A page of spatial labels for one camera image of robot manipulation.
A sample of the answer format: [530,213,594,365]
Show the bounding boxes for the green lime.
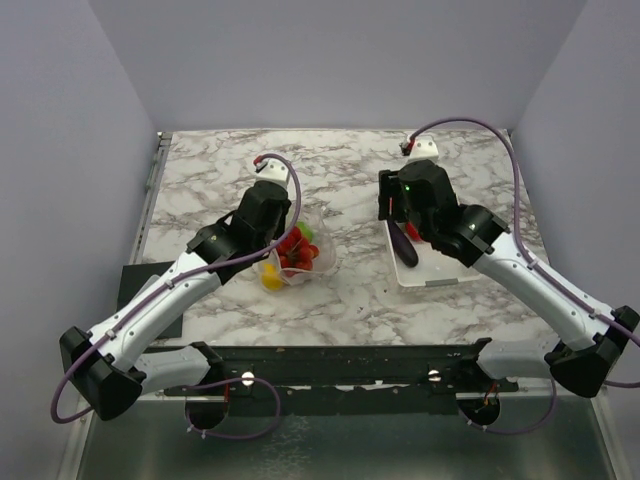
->
[296,222,314,242]

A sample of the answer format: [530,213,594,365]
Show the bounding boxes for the red cherry tomatoes bunch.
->
[276,226,320,275]

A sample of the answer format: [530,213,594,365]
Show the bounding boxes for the clear zip top bag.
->
[254,207,337,292]

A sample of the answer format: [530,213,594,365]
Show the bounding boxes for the yellow lemon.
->
[260,264,284,291]

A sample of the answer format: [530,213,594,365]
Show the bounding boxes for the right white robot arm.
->
[378,159,639,398]

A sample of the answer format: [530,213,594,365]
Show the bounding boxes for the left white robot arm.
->
[59,180,291,421]

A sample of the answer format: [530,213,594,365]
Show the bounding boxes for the purple eggplant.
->
[387,220,419,268]

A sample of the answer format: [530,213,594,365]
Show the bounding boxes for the white plastic basket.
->
[382,220,481,291]

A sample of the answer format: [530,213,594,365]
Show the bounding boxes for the metal table edge strip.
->
[128,131,173,264]

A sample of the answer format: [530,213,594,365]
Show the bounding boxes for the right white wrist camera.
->
[400,137,439,163]

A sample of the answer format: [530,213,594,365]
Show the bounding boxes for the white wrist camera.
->
[253,156,291,190]
[400,137,439,163]

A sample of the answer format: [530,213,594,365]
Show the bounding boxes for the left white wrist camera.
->
[253,156,291,190]

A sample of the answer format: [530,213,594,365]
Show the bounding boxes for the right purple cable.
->
[399,117,640,435]

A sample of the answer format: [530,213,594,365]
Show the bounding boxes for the purple cable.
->
[399,117,640,435]
[49,153,302,441]

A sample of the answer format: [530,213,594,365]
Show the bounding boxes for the black mounting rail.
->
[168,340,517,416]

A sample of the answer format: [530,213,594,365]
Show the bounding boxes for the aluminium extrusion rail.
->
[516,378,600,398]

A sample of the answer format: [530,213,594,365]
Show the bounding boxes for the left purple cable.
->
[49,153,302,441]

